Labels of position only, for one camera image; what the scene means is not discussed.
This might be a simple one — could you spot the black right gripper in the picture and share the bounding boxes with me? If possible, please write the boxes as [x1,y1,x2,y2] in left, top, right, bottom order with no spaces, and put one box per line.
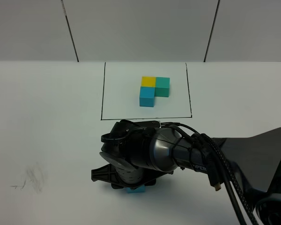
[91,162,173,189]

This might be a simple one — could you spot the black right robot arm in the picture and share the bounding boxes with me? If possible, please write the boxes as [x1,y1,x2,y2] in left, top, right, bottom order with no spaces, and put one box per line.
[91,120,281,225]

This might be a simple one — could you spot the white template sheet black outline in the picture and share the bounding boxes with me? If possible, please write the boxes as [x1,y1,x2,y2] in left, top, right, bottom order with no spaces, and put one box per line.
[102,62,192,120]

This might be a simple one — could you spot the blue template cube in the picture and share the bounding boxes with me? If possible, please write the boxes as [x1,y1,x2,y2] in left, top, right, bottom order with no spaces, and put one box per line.
[139,87,155,107]

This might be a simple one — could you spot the yellow template cube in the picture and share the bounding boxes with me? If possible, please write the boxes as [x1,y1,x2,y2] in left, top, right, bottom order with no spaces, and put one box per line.
[141,76,156,87]

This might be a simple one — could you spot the green template cube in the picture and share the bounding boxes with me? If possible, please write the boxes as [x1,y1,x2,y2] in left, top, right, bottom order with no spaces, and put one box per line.
[155,77,170,98]

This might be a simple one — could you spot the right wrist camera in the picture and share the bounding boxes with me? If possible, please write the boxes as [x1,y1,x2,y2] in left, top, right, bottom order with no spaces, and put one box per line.
[133,120,161,128]

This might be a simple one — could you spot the braided black cables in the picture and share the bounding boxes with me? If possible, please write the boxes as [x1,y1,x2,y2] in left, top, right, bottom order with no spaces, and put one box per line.
[160,121,260,225]

